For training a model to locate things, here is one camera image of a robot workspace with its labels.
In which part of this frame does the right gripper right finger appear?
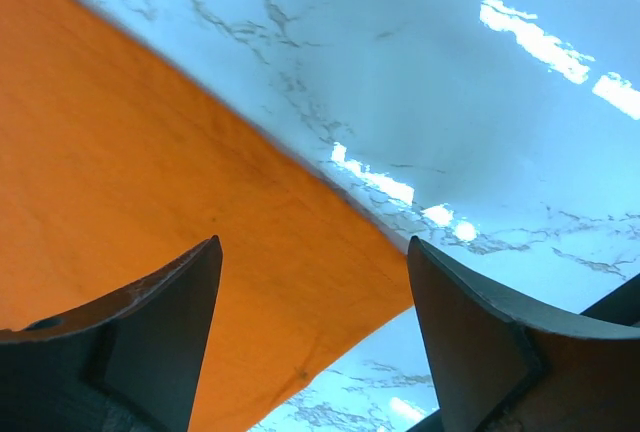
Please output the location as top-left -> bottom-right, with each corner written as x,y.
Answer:
407,237 -> 639,431

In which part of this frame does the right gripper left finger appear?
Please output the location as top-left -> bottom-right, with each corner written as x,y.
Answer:
1,236 -> 222,431

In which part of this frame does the orange t shirt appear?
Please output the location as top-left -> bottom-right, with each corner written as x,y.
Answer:
1,0 -> 411,431

